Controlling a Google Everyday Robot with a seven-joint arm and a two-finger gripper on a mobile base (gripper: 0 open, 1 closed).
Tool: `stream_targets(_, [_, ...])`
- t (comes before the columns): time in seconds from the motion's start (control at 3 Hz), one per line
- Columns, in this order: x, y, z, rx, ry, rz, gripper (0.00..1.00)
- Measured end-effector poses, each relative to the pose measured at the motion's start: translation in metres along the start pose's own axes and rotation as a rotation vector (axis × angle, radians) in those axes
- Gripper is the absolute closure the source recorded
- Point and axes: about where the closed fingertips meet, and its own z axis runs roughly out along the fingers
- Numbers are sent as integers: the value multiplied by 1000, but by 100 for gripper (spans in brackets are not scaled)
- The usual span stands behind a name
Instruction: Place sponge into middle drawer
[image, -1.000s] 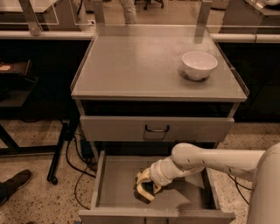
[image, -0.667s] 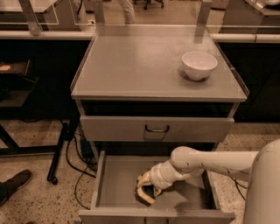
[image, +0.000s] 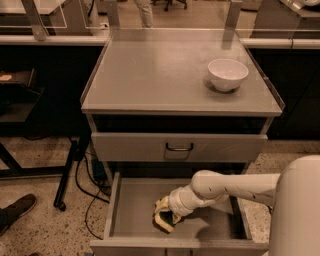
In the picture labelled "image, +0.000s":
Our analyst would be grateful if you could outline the open grey middle drawer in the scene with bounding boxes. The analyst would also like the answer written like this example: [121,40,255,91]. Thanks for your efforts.
[90,173,268,256]

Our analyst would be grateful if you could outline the white horizontal rail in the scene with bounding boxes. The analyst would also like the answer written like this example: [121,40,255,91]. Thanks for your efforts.
[0,35,320,50]

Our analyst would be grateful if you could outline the black drawer handle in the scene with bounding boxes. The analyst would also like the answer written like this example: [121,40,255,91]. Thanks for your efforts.
[165,143,194,152]

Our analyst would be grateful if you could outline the grey drawer cabinet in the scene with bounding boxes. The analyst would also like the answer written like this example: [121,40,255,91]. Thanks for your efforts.
[79,27,286,256]

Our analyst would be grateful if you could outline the closed grey top drawer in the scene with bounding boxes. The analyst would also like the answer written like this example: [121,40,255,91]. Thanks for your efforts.
[92,132,267,163]

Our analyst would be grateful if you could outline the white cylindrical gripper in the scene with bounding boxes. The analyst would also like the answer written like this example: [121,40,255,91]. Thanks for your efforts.
[154,185,202,224]

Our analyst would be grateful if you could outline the black floor cable left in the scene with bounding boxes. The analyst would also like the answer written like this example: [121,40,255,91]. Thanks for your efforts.
[74,153,112,240]

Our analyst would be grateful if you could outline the brown shoe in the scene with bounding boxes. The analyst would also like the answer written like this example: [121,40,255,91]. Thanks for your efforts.
[0,193,37,235]

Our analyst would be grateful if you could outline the green and yellow sponge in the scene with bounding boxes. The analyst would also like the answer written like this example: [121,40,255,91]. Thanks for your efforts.
[154,211,175,233]

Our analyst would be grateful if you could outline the white ceramic bowl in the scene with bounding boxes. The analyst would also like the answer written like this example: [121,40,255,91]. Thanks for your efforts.
[208,58,249,92]

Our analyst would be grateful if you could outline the black metal table frame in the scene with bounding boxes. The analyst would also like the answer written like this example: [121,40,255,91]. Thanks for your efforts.
[0,141,77,211]

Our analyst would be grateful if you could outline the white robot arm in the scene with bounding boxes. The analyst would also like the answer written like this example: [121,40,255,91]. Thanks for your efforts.
[154,155,320,256]

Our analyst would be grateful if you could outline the standing person's legs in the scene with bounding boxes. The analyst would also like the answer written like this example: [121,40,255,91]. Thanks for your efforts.
[134,0,153,28]

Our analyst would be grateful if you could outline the black office chair base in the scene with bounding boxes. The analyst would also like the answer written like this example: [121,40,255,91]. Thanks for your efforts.
[152,0,188,12]

